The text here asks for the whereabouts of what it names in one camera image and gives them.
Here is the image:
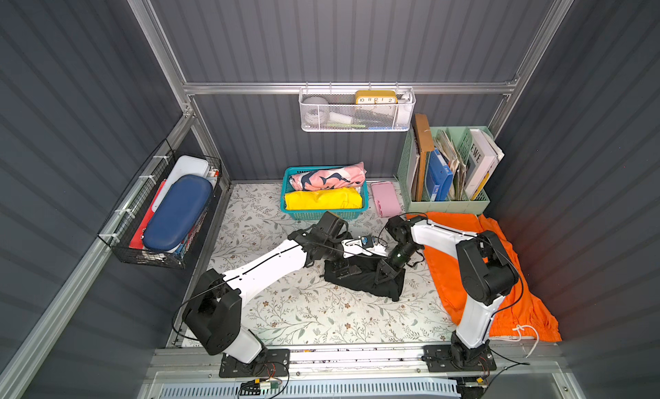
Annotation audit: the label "white flat box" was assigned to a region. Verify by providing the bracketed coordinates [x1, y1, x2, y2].
[151, 155, 210, 213]

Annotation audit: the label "aluminium front rail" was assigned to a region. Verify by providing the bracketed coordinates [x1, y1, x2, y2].
[137, 341, 586, 398]

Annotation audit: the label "navy blue oval case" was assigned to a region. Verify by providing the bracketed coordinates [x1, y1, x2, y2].
[143, 175, 213, 252]

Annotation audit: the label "mint green file organizer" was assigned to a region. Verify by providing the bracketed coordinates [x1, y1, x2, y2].
[395, 127, 491, 215]

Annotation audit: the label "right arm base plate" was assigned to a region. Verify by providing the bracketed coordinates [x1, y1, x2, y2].
[421, 344, 497, 375]

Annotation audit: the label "teal plastic basket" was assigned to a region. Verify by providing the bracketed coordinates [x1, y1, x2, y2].
[280, 166, 370, 221]

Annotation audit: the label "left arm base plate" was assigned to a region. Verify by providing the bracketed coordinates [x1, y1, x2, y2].
[218, 348, 292, 378]

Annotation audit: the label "roll of tape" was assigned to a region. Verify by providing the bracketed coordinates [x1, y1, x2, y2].
[300, 96, 329, 129]

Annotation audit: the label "yellow clock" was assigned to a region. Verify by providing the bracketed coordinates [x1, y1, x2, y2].
[355, 90, 399, 105]

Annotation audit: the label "black shorts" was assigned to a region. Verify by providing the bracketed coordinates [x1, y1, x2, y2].
[323, 256, 406, 302]

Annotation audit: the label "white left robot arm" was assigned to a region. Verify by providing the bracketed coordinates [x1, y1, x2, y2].
[180, 212, 384, 365]

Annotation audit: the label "yellow folded cloth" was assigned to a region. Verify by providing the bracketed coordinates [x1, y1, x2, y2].
[285, 188, 364, 211]

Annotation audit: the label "blue binder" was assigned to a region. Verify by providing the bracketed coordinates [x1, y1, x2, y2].
[425, 149, 454, 201]

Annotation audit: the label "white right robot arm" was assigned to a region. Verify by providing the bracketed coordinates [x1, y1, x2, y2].
[376, 216, 520, 369]

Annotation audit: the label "white yellow book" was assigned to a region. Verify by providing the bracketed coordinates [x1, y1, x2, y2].
[464, 129, 505, 201]

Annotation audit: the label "white wire wall basket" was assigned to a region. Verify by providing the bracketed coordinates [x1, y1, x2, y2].
[298, 86, 417, 133]

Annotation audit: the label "pink patterned folded cloth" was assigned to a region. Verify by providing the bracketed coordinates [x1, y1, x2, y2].
[287, 162, 367, 192]

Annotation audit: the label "pink plastic case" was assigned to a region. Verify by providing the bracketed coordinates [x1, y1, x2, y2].
[371, 182, 402, 218]

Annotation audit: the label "orange shorts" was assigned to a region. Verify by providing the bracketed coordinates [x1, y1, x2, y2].
[425, 212, 562, 343]

